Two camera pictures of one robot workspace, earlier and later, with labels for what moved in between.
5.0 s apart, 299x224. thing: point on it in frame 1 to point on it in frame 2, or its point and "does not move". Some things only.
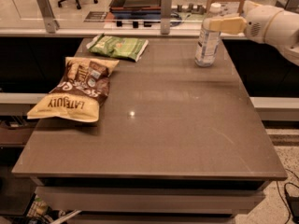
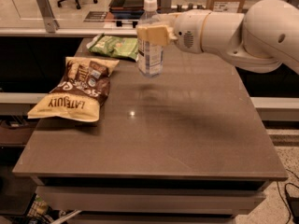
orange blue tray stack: x=137 y=2 does not move
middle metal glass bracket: x=165 y=11 does not move
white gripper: x=257 y=22 to x=188 y=32
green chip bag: x=118 y=47 does not move
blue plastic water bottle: x=208 y=40 to x=149 y=54
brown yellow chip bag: x=78 y=95 does not move
